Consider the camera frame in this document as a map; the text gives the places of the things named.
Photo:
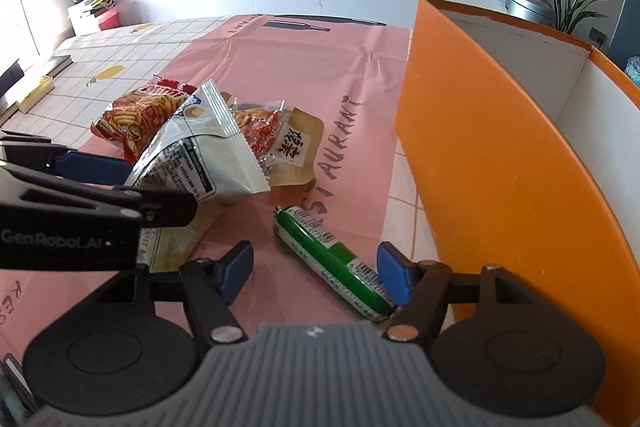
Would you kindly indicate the green sausage stick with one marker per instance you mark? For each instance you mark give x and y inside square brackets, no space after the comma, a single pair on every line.
[325,252]

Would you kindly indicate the brown paper snack pouch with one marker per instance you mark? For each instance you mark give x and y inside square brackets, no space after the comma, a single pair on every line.
[295,172]

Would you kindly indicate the red snack bag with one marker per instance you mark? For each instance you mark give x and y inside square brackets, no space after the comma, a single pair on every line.
[135,117]

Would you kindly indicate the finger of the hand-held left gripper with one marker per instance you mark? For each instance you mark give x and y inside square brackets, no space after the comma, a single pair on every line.
[160,207]
[95,169]

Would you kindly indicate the yellow tissue box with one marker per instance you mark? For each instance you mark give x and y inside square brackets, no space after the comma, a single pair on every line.
[35,93]

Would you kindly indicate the white green snack bag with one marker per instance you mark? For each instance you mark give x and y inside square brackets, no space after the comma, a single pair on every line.
[200,157]

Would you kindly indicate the wall socket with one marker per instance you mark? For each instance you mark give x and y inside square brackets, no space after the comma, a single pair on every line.
[598,37]

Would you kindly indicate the checkered lemon print tablecloth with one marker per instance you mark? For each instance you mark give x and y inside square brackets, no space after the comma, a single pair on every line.
[100,72]

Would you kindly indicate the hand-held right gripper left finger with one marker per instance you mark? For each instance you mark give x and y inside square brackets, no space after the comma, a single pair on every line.
[235,271]

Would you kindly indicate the silver trash can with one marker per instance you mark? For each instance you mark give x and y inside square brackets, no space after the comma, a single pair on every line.
[525,7]

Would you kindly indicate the pink table mat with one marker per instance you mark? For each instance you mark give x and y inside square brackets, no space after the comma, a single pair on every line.
[320,82]

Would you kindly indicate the red gift box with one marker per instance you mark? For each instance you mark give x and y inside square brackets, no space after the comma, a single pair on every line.
[109,20]

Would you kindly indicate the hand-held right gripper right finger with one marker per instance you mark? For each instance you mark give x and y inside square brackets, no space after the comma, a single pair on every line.
[392,274]

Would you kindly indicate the orange cardboard box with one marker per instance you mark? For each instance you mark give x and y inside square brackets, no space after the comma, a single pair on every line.
[500,207]

